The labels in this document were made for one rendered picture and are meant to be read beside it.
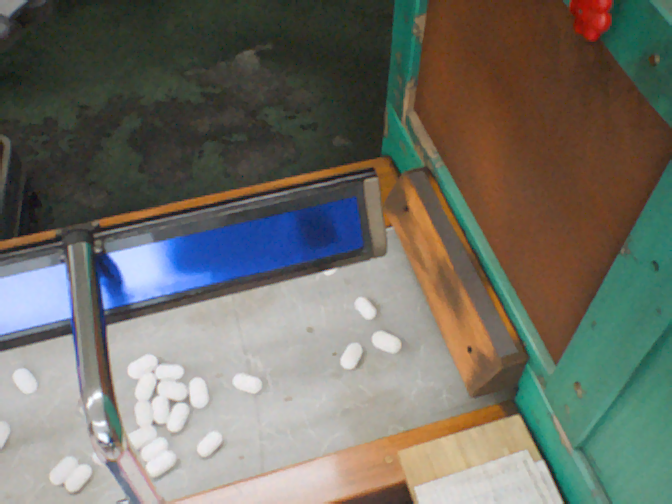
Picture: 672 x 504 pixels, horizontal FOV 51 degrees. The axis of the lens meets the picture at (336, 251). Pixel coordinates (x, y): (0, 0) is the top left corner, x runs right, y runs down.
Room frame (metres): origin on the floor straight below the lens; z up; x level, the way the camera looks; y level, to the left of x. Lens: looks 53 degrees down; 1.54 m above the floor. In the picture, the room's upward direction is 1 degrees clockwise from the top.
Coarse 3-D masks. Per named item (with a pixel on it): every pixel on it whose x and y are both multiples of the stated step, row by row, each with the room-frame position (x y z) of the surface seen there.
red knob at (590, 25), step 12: (576, 0) 0.45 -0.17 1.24; (588, 0) 0.44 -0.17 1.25; (600, 0) 0.43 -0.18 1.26; (612, 0) 0.43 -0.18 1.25; (576, 12) 0.44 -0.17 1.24; (588, 12) 0.43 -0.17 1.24; (600, 12) 0.43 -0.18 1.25; (576, 24) 0.44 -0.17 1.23; (588, 24) 0.43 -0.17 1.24; (600, 24) 0.42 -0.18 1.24; (588, 36) 0.43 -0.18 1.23
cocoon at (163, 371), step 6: (162, 366) 0.40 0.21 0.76; (168, 366) 0.40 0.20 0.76; (174, 366) 0.40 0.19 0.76; (180, 366) 0.40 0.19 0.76; (156, 372) 0.40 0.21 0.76; (162, 372) 0.39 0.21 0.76; (168, 372) 0.39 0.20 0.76; (174, 372) 0.39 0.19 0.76; (180, 372) 0.40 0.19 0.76; (162, 378) 0.39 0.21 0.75; (168, 378) 0.39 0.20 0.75; (174, 378) 0.39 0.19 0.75; (180, 378) 0.39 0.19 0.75
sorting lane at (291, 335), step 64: (384, 256) 0.59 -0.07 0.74; (192, 320) 0.48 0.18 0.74; (256, 320) 0.48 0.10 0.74; (320, 320) 0.48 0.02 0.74; (384, 320) 0.49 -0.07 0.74; (0, 384) 0.38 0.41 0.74; (64, 384) 0.38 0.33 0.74; (128, 384) 0.39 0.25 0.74; (320, 384) 0.39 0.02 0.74; (384, 384) 0.39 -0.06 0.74; (448, 384) 0.40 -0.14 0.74; (64, 448) 0.30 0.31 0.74; (192, 448) 0.31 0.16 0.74; (256, 448) 0.31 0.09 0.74; (320, 448) 0.31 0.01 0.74
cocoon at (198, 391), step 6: (198, 378) 0.39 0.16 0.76; (192, 384) 0.38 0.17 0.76; (198, 384) 0.38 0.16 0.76; (204, 384) 0.38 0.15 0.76; (192, 390) 0.37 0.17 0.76; (198, 390) 0.37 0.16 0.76; (204, 390) 0.37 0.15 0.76; (192, 396) 0.36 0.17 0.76; (198, 396) 0.36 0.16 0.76; (204, 396) 0.36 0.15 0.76; (192, 402) 0.36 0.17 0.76; (198, 402) 0.36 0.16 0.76; (204, 402) 0.36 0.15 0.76
